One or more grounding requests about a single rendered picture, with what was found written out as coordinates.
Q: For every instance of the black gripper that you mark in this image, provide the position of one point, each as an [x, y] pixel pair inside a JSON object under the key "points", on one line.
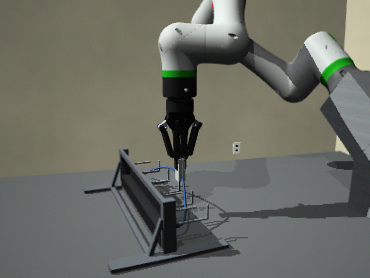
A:
{"points": [[179, 117]]}

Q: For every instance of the black patch panel rack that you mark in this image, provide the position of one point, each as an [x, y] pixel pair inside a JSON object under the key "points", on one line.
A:
{"points": [[147, 206]]}

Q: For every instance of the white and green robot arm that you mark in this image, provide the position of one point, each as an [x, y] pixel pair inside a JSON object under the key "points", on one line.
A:
{"points": [[185, 45]]}

